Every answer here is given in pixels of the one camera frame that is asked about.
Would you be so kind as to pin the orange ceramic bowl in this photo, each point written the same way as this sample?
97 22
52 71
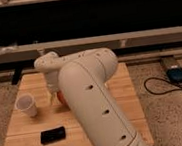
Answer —
61 98

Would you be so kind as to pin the black rectangular block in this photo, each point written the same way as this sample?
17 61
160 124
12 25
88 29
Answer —
52 135

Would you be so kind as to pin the wooden shelf rail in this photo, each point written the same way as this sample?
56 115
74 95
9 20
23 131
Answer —
115 41

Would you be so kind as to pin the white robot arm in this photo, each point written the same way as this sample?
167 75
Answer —
81 78

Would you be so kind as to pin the white plastic cup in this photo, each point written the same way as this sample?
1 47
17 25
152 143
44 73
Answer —
26 104

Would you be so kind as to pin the blue power adapter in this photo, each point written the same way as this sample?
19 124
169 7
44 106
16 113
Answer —
175 75

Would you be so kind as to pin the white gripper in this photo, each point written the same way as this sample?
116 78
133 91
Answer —
51 81

